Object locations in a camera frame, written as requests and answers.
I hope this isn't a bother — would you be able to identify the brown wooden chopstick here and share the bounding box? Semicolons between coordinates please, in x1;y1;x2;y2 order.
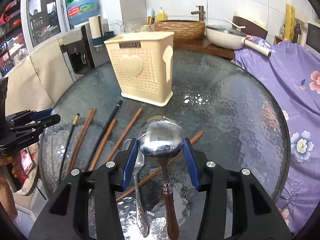
65;108;97;175
105;108;143;162
88;119;117;171
116;131;204;202

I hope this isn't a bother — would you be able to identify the round steel spoon wooden handle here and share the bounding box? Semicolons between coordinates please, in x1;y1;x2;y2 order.
138;115;184;239

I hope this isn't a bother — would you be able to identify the silver oval metal spoon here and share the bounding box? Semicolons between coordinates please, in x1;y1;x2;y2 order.
133;148;150;237

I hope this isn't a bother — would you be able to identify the black chopstick gold band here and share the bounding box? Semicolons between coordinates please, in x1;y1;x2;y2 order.
58;113;80;184

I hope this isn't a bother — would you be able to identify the beige fabric cover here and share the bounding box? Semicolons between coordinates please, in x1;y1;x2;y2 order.
5;39;74;115

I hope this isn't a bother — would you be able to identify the phone with pink case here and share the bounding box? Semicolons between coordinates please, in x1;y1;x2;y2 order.
20;148;34;175

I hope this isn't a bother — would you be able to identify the round glass table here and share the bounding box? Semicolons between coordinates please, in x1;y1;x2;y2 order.
38;49;291;240

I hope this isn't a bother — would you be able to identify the long black chopstick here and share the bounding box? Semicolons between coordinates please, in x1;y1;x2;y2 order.
85;100;123;171

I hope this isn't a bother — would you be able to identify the grey water dispenser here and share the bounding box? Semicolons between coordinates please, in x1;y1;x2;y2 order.
58;23;110;75

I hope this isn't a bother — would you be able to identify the cream plastic utensil holder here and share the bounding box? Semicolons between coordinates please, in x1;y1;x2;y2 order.
104;31;174;107

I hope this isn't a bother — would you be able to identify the white paper cup stack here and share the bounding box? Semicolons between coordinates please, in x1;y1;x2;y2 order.
89;15;103;39

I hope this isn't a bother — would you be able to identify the cream pan with lid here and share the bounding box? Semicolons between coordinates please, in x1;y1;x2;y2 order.
205;24;272;58

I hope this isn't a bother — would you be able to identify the woven brown basin sink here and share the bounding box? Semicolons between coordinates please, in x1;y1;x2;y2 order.
153;20;206;41

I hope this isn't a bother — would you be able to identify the blue water jug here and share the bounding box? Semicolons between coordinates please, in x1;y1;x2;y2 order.
66;0;99;25

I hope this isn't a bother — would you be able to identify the purple floral cloth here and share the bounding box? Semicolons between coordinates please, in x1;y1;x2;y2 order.
235;36;319;235

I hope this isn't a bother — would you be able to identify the yellow soap bottle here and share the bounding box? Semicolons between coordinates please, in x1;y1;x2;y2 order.
156;7;168;22

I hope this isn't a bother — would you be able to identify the brass faucet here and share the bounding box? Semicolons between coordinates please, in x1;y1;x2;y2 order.
191;5;206;22

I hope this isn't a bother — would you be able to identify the brown white rice cooker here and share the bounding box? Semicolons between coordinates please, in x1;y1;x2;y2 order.
232;11;268;39

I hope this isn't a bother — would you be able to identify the white microwave oven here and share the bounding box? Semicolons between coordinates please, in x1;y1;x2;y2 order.
304;21;320;55

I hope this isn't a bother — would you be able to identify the yellow foil roll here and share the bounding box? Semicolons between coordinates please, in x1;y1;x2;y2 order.
284;4;295;41

